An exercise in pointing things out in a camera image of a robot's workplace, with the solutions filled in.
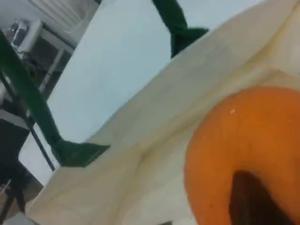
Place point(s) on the orange toy fruit with stem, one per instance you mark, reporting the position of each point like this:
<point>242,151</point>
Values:
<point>246,131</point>

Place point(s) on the white ribbed wall unit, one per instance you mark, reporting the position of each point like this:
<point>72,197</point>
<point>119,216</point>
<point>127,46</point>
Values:
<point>63,11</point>

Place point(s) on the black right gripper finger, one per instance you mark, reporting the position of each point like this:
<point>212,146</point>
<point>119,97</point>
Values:
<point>250,201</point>

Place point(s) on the small white grey device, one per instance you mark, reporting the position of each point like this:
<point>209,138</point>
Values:
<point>28,37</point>

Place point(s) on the white metal frame stand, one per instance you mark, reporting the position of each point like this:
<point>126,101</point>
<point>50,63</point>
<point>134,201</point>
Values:
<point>57,50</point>

